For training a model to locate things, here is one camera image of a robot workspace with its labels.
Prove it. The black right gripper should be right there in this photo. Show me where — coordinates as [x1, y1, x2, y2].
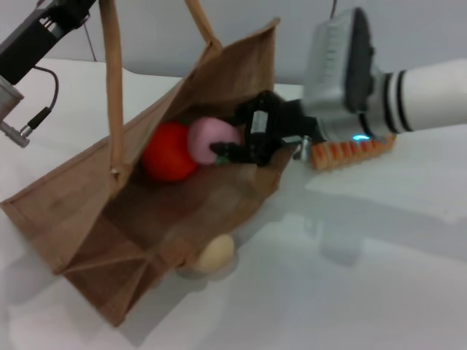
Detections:
[209, 90, 325, 168]

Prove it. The striped orange bread loaf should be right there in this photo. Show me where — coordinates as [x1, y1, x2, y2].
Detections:
[309, 133, 398, 171]

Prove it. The beige round fruit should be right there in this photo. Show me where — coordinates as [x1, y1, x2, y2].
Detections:
[194, 233, 236, 274]

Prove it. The pink peach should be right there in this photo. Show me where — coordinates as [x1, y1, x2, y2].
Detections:
[187, 116, 242, 167]

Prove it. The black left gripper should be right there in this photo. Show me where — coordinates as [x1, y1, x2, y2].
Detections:
[0, 0, 99, 85]

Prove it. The red-orange pear-shaped orange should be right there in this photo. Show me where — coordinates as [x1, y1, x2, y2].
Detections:
[141, 121, 200, 183]

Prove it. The brown woven handbag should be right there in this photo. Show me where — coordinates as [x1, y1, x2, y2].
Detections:
[0, 0, 293, 328]

